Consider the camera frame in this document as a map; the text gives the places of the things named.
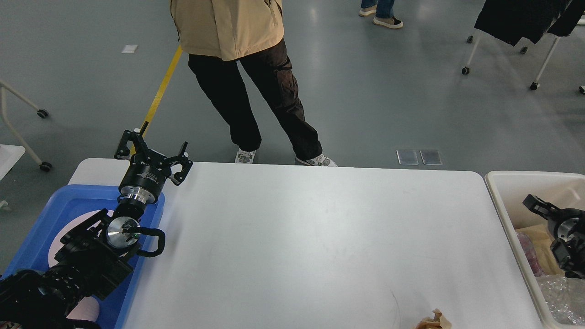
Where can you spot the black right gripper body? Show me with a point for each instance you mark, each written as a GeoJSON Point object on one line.
{"type": "Point", "coordinates": [567, 224]}

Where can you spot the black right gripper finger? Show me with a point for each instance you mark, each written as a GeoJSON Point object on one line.
{"type": "Point", "coordinates": [539, 207]}

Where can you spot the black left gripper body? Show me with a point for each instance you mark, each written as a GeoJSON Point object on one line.
{"type": "Point", "coordinates": [143, 182]}

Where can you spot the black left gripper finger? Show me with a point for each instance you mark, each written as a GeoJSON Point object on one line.
{"type": "Point", "coordinates": [182, 160]}
{"type": "Point", "coordinates": [133, 148]}

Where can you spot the brown paper bag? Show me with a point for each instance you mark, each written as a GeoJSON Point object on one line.
{"type": "Point", "coordinates": [541, 239]}

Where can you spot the pink plate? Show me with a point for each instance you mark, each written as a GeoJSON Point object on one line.
{"type": "Point", "coordinates": [56, 244]}

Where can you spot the brown paper scrap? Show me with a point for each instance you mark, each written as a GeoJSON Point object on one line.
{"type": "Point", "coordinates": [438, 321]}

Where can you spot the crushed pink can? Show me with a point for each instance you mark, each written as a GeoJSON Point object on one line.
{"type": "Point", "coordinates": [530, 254]}

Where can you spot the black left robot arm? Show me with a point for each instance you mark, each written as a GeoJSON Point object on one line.
{"type": "Point", "coordinates": [94, 257]}

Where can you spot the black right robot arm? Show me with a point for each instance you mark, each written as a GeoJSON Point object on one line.
{"type": "Point", "coordinates": [570, 255]}

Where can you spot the beige plastic bin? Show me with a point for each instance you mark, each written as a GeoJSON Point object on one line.
{"type": "Point", "coordinates": [508, 190]}

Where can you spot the white office chair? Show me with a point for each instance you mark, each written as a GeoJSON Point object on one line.
{"type": "Point", "coordinates": [475, 40]}

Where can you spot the right metal floor plate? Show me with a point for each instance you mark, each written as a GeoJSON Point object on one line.
{"type": "Point", "coordinates": [431, 157]}

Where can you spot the metal floor plate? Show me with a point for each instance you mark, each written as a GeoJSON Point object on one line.
{"type": "Point", "coordinates": [407, 157]}
{"type": "Point", "coordinates": [431, 157]}

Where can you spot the blue plastic tray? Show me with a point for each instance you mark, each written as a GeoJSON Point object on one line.
{"type": "Point", "coordinates": [67, 204]}

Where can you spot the white rolling table left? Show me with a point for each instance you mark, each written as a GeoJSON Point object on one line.
{"type": "Point", "coordinates": [12, 153]}

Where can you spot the person in beige jacket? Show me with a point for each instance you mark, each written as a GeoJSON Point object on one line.
{"type": "Point", "coordinates": [220, 36]}

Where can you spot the left metal floor plate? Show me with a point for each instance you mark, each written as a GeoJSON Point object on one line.
{"type": "Point", "coordinates": [407, 157]}

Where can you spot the black jacket on chair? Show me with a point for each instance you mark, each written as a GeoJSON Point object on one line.
{"type": "Point", "coordinates": [512, 20]}

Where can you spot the person in blue jeans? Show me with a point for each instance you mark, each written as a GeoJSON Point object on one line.
{"type": "Point", "coordinates": [383, 11]}

